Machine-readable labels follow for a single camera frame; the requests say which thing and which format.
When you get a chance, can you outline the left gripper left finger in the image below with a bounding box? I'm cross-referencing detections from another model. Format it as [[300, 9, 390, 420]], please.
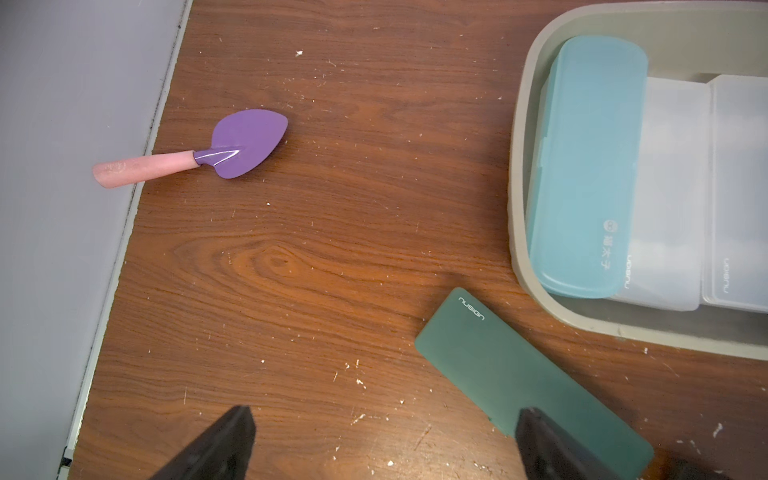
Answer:
[[151, 405, 256, 480]]

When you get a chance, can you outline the dark green pencil case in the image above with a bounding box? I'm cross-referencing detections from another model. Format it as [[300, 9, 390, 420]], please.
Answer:
[[414, 288, 653, 479]]

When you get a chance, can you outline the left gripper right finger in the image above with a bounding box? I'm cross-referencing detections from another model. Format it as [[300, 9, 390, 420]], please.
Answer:
[[515, 407, 618, 480]]

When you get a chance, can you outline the teal translucent pencil case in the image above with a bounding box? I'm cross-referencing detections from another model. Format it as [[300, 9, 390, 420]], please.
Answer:
[[526, 35, 648, 299]]

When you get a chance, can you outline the grey-green plastic storage box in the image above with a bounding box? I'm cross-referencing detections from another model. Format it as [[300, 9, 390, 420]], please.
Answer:
[[507, 1, 767, 360]]

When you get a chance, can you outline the purple and pink toy shovel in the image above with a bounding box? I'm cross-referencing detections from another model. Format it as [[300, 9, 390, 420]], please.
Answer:
[[92, 109, 289, 188]]

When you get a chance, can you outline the frosted white case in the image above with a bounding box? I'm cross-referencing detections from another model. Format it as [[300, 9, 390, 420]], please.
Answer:
[[613, 78, 710, 311], [702, 75, 767, 313]]

